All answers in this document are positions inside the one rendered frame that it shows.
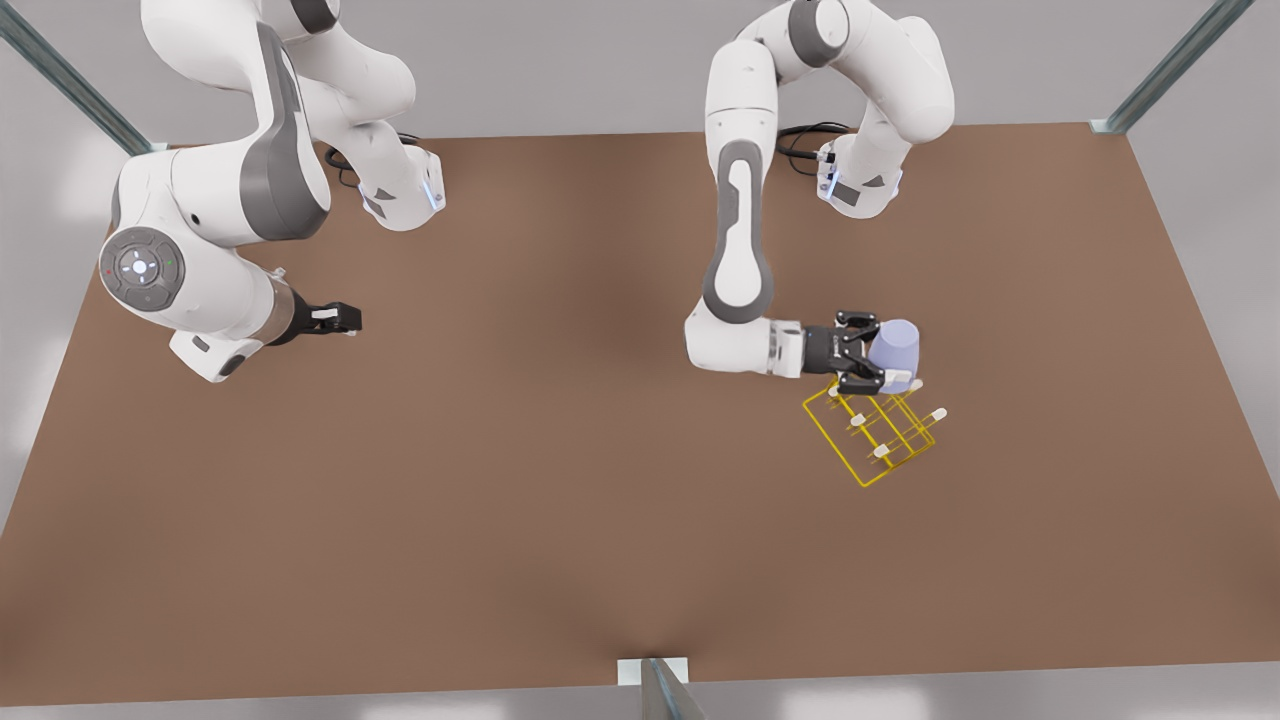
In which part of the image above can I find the pale lavender cup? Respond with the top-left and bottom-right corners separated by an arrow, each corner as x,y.
865,319 -> 922,395

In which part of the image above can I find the yellow wire cup holder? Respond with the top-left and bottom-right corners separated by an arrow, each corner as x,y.
802,377 -> 949,490

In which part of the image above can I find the black cable loop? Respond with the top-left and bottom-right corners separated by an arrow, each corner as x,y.
324,133 -> 422,191
775,122 -> 853,178

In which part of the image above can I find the silver frame post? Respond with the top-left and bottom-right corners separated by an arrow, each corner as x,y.
0,0 -> 169,157
616,656 -> 707,720
1089,0 -> 1257,137

